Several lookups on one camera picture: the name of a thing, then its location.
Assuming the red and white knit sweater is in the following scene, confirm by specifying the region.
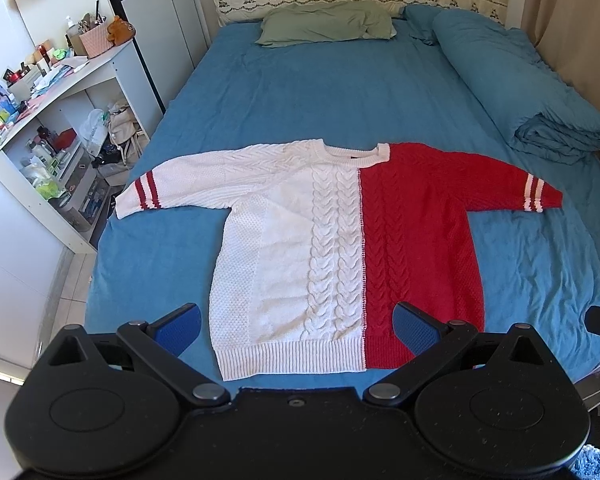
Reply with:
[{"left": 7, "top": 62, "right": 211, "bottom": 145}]
[{"left": 116, "top": 140, "right": 562, "bottom": 380}]

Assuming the blue bed sheet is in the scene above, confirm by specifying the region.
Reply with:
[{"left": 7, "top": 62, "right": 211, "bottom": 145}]
[{"left": 86, "top": 21, "right": 600, "bottom": 390}]

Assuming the white shelf desk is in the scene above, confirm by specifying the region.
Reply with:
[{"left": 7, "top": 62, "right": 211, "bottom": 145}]
[{"left": 0, "top": 41, "right": 163, "bottom": 255}]

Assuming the rolled blue duvet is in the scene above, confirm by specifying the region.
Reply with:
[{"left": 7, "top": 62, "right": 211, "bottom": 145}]
[{"left": 402, "top": 3, "right": 600, "bottom": 165}]

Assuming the white plastic bag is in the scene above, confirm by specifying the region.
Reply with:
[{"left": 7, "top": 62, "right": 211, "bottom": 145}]
[{"left": 78, "top": 108, "right": 109, "bottom": 157}]

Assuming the pink storage basket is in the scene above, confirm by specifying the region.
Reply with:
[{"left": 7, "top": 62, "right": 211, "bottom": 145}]
[{"left": 79, "top": 23, "right": 114, "bottom": 58}]

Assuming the brown plush toy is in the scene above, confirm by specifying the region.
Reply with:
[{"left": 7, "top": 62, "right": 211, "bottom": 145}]
[{"left": 107, "top": 15, "right": 135, "bottom": 47}]

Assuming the white wardrobe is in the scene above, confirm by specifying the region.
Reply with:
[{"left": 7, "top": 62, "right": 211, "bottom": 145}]
[{"left": 110, "top": 0, "right": 209, "bottom": 110}]

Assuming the green pillow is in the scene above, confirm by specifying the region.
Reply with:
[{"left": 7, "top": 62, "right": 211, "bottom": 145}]
[{"left": 257, "top": 0, "right": 396, "bottom": 48}]

